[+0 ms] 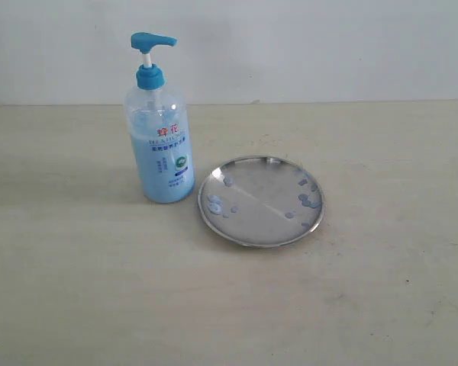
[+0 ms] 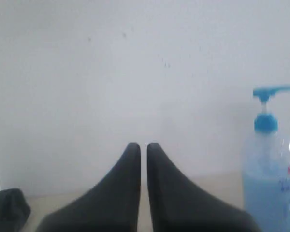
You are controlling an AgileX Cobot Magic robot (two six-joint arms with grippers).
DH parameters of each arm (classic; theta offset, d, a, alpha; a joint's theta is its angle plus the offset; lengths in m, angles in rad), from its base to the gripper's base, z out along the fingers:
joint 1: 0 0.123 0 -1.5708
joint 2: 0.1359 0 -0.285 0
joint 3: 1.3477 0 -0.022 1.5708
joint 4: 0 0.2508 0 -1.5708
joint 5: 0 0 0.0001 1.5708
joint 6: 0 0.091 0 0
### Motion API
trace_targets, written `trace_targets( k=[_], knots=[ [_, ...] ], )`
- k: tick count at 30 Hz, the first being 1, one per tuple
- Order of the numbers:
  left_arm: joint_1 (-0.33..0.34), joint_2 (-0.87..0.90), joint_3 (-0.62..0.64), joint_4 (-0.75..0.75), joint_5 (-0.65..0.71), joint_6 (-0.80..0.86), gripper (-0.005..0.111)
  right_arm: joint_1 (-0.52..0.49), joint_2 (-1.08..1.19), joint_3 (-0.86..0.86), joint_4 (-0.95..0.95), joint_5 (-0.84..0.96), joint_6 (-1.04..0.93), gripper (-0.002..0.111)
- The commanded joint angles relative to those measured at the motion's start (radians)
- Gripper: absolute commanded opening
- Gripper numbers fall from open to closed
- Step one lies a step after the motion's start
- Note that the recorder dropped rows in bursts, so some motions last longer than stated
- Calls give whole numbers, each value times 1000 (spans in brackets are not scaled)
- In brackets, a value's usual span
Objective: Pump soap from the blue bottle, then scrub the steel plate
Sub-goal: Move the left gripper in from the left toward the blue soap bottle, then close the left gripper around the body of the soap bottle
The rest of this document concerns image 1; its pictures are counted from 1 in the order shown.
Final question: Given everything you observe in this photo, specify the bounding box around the blue pump lotion bottle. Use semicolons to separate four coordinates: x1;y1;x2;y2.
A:
124;32;195;204

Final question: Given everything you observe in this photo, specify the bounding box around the round stainless steel plate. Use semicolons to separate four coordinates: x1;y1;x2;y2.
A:
197;156;325;248

